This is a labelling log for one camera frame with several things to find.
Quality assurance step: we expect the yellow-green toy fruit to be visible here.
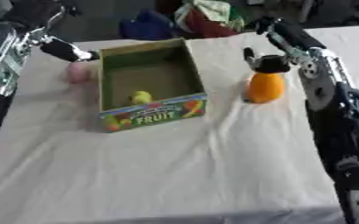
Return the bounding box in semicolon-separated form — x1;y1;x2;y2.
129;90;155;106

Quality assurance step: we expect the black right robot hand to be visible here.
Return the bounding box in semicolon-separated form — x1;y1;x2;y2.
242;16;328;74

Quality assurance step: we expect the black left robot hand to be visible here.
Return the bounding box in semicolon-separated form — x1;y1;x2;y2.
3;0;102;63

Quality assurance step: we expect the cardboard box with green inside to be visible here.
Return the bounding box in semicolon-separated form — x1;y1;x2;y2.
96;37;210;134

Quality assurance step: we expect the pink toy fruit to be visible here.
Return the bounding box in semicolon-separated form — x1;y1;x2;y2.
64;60;94;85

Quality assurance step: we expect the blue bag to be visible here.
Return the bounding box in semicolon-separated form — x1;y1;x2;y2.
116;10;177;41

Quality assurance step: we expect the orange toy fruit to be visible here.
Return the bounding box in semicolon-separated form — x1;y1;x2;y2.
245;72;287;105

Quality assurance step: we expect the red and green bag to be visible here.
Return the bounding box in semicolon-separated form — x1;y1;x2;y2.
173;0;247;39

